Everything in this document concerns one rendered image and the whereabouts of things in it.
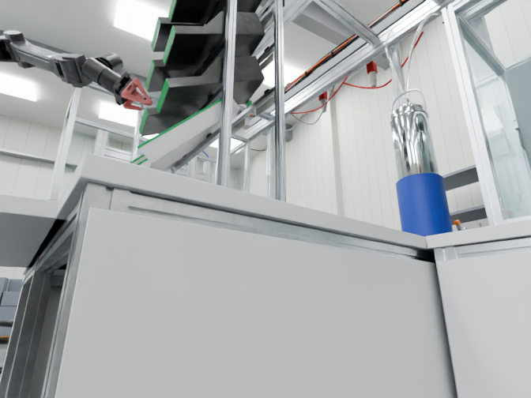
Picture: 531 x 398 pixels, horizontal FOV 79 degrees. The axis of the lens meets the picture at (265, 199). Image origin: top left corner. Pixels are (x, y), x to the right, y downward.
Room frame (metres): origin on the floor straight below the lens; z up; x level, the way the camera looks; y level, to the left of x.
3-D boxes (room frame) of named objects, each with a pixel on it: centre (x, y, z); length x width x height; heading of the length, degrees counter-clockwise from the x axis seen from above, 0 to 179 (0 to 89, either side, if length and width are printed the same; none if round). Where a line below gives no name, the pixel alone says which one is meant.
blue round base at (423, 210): (1.08, -0.55, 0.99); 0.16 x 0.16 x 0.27
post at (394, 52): (1.38, -0.69, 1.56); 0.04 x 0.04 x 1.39; 38
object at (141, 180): (1.34, 0.09, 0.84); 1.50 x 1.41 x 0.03; 38
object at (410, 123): (1.08, -0.55, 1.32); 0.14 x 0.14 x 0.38
